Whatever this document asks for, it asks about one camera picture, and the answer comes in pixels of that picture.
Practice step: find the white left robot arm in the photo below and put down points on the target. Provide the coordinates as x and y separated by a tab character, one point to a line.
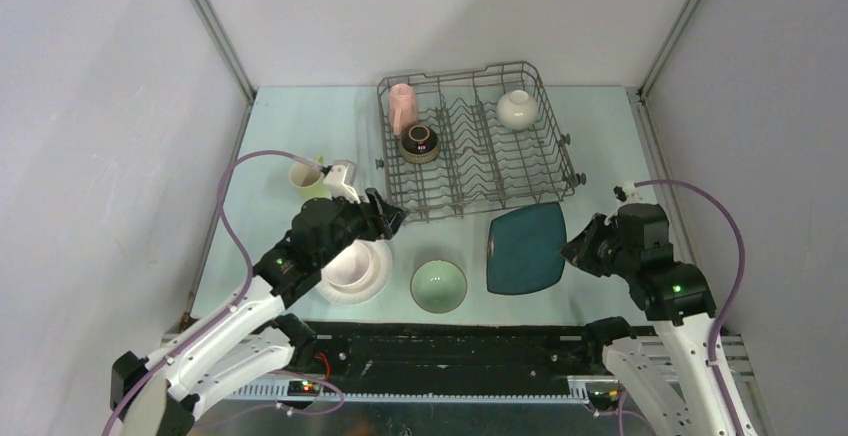
252	332

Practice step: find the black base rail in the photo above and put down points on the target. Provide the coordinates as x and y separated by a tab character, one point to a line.
456	360

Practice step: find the white scalloped plate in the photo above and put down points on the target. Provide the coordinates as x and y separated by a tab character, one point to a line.
384	266

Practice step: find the brown glazed bowl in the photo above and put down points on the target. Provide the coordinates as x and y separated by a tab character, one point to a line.
420	144

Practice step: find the dark teal square plate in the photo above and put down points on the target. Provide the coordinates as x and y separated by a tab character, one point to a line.
523	250

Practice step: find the left electronics board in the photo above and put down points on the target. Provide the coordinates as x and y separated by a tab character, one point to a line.
303	388

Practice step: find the small white ribbed bowl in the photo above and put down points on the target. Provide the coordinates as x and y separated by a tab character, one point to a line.
517	110

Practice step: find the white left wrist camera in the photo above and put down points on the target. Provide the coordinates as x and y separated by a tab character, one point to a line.
339	179

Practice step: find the pale pink bowl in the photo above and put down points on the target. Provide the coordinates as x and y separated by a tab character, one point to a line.
352	270

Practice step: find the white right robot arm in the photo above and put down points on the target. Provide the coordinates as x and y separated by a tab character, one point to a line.
678	303

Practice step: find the light green bowl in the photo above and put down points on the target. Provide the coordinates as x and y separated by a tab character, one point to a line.
438	286

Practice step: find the light green ceramic mug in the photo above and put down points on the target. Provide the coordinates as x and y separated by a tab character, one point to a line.
307	181

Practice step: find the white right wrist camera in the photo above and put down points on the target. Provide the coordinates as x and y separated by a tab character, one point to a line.
627	193

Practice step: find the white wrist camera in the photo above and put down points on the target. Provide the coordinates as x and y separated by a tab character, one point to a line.
627	193
339	179

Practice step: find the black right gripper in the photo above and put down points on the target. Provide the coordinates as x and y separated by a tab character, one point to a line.
578	249

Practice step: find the electronics board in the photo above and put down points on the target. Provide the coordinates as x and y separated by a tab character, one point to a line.
303	388
597	396

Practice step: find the grey wire dish rack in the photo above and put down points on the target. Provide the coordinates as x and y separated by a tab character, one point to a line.
482	166

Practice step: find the right electronics board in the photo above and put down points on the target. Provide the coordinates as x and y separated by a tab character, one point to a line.
597	396

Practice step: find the pink ceramic mug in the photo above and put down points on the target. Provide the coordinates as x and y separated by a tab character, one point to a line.
403	108

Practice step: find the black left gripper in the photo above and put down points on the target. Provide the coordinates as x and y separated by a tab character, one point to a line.
385	216

